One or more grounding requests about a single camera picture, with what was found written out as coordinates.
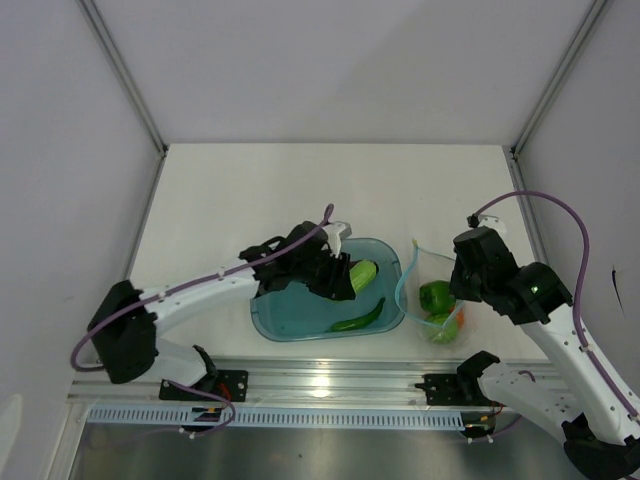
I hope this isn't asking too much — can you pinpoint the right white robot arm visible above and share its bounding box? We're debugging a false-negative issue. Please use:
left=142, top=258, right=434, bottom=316
left=450, top=227, right=639, bottom=479

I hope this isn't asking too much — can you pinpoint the dark green chili pepper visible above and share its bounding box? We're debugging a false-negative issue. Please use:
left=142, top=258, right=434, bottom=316
left=329, top=298, right=386, bottom=333

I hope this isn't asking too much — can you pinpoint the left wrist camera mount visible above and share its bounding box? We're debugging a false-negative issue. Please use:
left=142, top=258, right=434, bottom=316
left=323, top=221, right=352, bottom=257

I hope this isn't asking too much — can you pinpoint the teal plastic tray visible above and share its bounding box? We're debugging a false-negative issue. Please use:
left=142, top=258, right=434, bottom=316
left=250, top=238, right=404, bottom=342

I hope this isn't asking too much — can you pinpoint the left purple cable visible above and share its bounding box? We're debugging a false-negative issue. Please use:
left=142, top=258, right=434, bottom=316
left=69, top=203, right=335, bottom=444

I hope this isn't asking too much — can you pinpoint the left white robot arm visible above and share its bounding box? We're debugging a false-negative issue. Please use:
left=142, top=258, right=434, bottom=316
left=88, top=221, right=356, bottom=400

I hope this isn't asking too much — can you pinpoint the aluminium frame post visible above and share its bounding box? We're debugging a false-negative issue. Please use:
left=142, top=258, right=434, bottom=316
left=76, top=0, right=168, bottom=157
left=510, top=0, right=614, bottom=161

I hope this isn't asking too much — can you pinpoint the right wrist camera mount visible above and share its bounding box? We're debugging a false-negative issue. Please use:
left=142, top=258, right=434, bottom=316
left=467, top=214, right=507, bottom=237

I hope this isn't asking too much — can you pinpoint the green bell pepper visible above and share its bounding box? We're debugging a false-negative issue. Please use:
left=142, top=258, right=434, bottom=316
left=419, top=280, right=456, bottom=315

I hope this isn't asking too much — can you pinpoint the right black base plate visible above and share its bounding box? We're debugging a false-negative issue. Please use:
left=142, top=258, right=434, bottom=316
left=414, top=373, right=486, bottom=406

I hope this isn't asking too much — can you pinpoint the white slotted cable duct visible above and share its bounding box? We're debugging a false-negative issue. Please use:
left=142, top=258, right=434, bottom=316
left=86, top=404, right=483, bottom=431

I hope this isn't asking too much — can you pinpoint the clear zip top bag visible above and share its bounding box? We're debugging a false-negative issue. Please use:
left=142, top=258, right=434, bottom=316
left=394, top=239, right=466, bottom=347

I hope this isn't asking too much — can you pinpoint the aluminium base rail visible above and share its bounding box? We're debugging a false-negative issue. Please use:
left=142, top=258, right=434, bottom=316
left=66, top=358, right=577, bottom=409

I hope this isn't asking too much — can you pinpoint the light green custard apple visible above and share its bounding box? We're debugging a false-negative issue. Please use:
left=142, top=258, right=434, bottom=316
left=424, top=313, right=459, bottom=345

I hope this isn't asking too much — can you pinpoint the left aluminium frame post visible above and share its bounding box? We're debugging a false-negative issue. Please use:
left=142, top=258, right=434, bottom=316
left=76, top=0, right=168, bottom=157

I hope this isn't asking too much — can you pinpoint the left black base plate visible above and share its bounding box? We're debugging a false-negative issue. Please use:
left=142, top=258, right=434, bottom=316
left=159, top=369, right=249, bottom=402

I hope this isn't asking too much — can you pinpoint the right aluminium frame post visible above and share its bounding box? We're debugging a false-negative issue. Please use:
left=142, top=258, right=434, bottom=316
left=510, top=0, right=614, bottom=161

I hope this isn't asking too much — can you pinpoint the purple eggplant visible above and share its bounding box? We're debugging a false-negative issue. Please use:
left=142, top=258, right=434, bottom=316
left=350, top=259, right=379, bottom=277

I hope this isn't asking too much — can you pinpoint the light green bitter gourd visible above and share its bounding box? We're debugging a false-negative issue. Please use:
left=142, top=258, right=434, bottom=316
left=349, top=269, right=377, bottom=295

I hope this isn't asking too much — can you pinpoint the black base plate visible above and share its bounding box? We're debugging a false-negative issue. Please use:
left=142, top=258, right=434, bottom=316
left=414, top=373, right=486, bottom=406
left=159, top=369, right=249, bottom=402

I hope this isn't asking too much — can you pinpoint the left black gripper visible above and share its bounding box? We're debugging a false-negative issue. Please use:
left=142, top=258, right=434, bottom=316
left=292, top=247, right=354, bottom=302

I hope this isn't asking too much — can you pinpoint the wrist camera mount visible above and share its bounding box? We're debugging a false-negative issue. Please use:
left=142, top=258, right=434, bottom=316
left=467, top=214, right=507, bottom=237
left=323, top=221, right=352, bottom=257

